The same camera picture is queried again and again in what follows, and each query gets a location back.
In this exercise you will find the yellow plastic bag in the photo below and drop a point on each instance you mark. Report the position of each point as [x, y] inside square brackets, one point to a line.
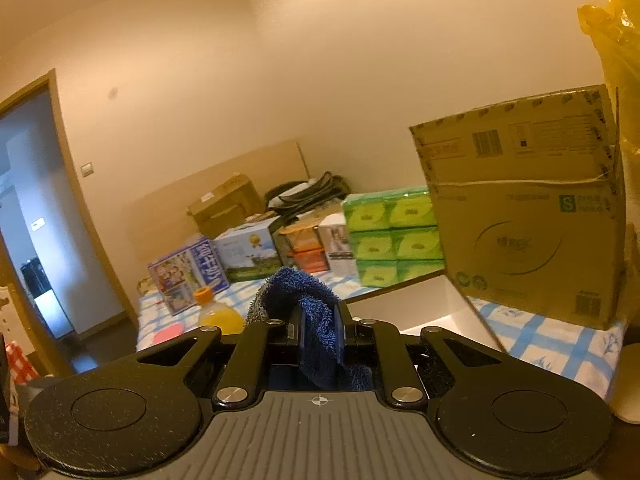
[620, 60]

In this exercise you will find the wooden door frame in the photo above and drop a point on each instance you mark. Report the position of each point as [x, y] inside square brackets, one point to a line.
[57, 110]

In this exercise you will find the black bag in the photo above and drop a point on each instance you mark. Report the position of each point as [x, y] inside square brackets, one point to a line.
[305, 192]

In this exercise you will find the blue fluffy towel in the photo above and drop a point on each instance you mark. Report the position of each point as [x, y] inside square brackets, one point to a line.
[310, 290]

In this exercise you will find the bed with blue checked sheet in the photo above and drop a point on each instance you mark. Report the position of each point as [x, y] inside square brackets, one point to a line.
[550, 345]

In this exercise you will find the wooden headboard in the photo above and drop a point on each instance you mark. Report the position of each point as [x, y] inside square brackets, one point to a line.
[165, 200]

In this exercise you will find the small cardboard box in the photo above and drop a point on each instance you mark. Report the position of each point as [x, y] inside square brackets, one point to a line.
[225, 205]

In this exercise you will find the white product box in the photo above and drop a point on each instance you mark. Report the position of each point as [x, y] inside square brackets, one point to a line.
[337, 242]

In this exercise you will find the brown box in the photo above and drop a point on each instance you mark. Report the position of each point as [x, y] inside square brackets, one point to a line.
[440, 305]

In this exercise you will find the wall light switch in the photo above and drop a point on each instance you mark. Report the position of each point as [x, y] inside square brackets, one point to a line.
[87, 168]

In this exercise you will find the large cardboard box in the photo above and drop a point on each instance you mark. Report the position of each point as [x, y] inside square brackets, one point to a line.
[525, 210]

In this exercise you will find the orange packaged food box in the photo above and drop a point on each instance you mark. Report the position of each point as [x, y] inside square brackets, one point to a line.
[300, 239]
[310, 260]

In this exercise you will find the pink patterned cup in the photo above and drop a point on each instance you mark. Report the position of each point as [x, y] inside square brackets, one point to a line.
[170, 334]

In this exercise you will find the stack of green tissue packs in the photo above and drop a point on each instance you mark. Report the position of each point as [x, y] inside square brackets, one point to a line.
[395, 235]

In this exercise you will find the brown woven basket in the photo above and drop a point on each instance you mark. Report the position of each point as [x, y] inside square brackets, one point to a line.
[146, 287]

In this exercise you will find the orange juice bottle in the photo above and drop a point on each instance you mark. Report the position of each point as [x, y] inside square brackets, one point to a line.
[220, 320]

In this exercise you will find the red checked cloth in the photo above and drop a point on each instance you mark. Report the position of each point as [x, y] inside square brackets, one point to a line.
[20, 365]

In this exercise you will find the milk box with cow picture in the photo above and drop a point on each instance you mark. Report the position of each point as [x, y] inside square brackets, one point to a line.
[247, 250]

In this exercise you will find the blue milk carton box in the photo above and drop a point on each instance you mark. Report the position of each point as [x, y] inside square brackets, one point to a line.
[187, 280]

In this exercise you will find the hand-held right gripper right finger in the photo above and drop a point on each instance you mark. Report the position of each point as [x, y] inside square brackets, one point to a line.
[340, 335]

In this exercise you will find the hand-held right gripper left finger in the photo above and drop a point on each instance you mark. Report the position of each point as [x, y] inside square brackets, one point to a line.
[295, 335]

